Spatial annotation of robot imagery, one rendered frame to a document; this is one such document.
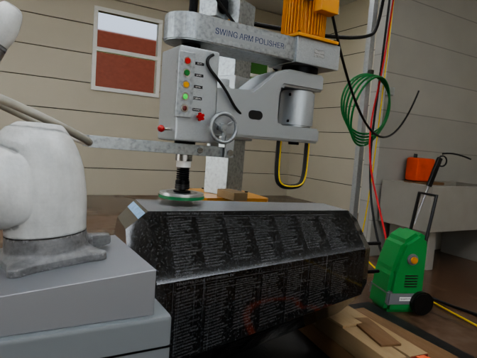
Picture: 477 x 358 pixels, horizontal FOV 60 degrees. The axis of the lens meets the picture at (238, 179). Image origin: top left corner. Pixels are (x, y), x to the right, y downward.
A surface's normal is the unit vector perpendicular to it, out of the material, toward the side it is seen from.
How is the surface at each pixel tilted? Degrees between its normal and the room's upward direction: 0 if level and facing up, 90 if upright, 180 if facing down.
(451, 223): 90
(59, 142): 63
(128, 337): 90
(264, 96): 90
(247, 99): 90
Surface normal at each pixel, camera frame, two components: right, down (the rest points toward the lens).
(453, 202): 0.49, 0.11
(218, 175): -0.56, 0.03
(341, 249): 0.36, -0.62
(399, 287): 0.19, 0.10
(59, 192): 0.75, 0.07
